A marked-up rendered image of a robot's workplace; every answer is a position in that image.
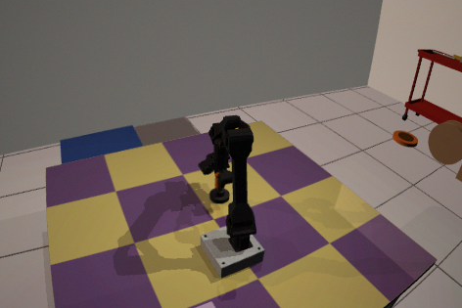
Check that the orange knob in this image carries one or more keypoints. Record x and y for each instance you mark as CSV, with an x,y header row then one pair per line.
x,y
216,182

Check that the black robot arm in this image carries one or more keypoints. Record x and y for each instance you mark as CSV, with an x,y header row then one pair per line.
x,y
239,144

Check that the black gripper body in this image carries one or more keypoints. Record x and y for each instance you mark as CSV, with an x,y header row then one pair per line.
x,y
225,176

